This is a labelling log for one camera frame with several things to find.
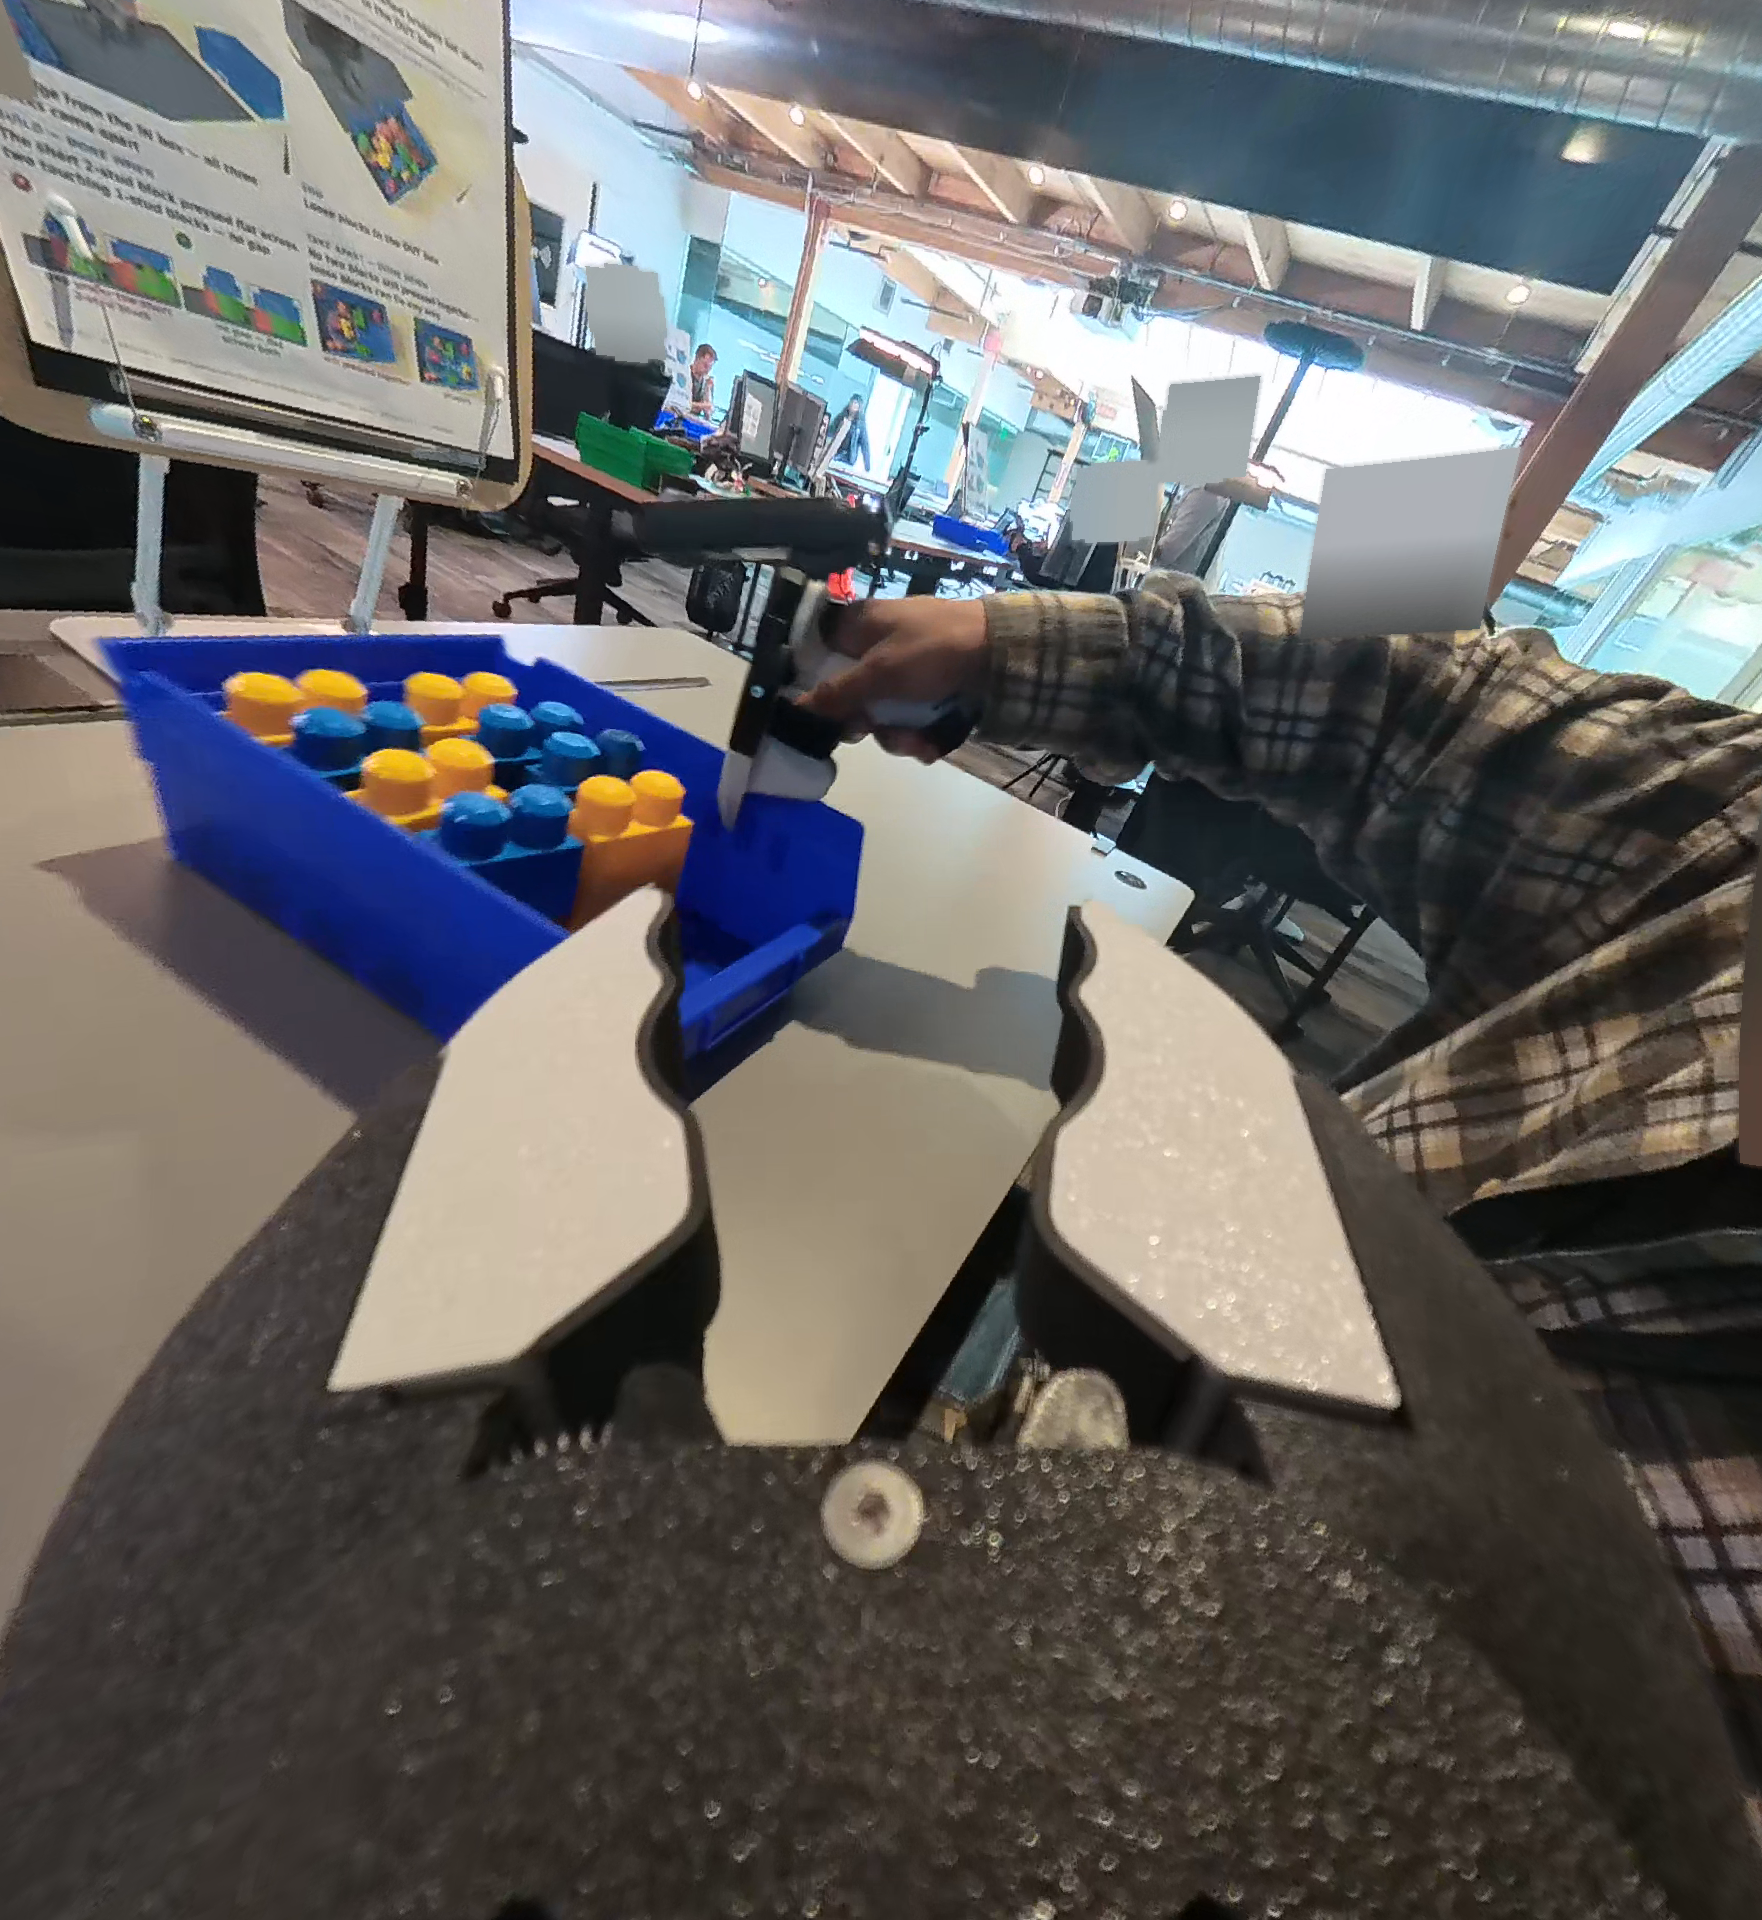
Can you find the person's right forearm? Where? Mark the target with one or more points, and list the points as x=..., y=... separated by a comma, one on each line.
x=1195, y=677

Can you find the black computer monitors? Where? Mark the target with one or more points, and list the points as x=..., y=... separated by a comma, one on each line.
x=777, y=428

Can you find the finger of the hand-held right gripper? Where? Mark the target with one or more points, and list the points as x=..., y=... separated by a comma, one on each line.
x=777, y=775

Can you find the blue plastic bin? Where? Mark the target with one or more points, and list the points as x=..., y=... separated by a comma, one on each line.
x=372, y=916

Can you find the instruction poster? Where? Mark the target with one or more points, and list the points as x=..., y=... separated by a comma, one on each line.
x=221, y=224

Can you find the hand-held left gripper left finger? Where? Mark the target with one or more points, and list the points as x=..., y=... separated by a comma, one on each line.
x=520, y=1200

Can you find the stack of green bins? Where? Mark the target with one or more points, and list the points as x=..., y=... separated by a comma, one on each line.
x=634, y=451

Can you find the black round lamp on pole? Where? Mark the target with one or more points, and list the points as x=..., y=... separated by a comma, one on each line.
x=1313, y=341

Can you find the person's right hand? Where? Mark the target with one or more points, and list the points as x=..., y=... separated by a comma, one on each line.
x=911, y=653

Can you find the wooden desk with black legs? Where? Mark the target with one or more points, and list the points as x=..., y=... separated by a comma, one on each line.
x=595, y=494

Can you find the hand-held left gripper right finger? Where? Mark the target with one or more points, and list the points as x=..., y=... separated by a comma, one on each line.
x=1211, y=1200

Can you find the pile of assorted blocks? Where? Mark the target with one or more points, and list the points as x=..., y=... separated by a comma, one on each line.
x=446, y=765

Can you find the person's plaid-shirted torso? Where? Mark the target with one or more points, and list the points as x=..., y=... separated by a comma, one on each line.
x=1721, y=1425

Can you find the blue storage bin on desk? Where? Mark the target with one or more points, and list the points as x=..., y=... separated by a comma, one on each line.
x=970, y=533

